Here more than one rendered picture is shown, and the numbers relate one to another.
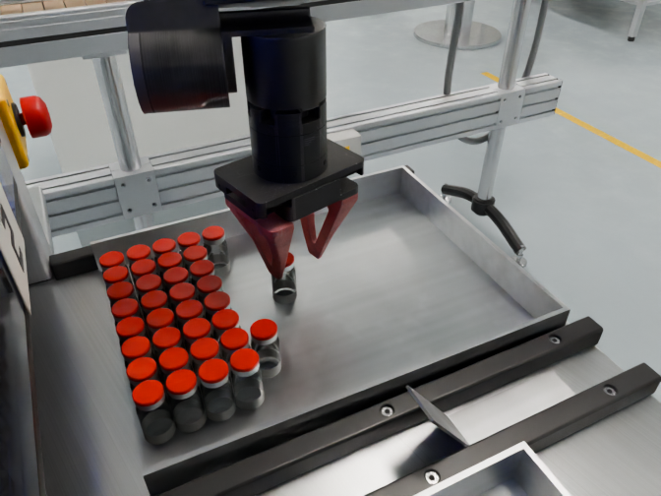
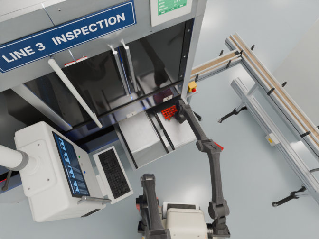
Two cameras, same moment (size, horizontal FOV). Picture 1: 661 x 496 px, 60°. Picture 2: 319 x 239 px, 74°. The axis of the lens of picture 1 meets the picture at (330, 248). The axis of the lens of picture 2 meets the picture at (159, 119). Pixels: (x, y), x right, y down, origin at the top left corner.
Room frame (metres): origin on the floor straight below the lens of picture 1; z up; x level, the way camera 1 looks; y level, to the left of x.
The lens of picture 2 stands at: (0.22, -0.65, 2.61)
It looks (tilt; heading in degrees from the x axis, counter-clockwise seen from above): 67 degrees down; 91
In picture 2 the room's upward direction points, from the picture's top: 1 degrees counter-clockwise
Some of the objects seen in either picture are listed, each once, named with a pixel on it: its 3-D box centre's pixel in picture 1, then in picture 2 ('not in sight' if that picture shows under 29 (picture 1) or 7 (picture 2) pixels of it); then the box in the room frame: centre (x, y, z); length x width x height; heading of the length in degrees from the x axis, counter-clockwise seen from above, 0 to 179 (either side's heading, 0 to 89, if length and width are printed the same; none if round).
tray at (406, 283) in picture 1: (313, 287); (178, 123); (0.38, 0.02, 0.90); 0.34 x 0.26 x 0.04; 115
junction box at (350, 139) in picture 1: (337, 151); (272, 139); (1.38, -0.02, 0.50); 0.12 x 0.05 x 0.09; 116
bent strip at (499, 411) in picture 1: (499, 393); (164, 138); (0.25, -0.12, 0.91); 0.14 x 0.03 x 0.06; 116
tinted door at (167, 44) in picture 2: not in sight; (157, 65); (0.21, 0.18, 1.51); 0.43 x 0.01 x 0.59; 26
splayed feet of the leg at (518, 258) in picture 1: (480, 214); (292, 195); (1.71, -0.55, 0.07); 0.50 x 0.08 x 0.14; 26
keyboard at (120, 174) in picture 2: not in sight; (113, 172); (-0.18, -0.39, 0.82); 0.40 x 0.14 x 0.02; 116
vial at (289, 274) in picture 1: (283, 279); not in sight; (0.38, 0.04, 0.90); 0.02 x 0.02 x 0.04
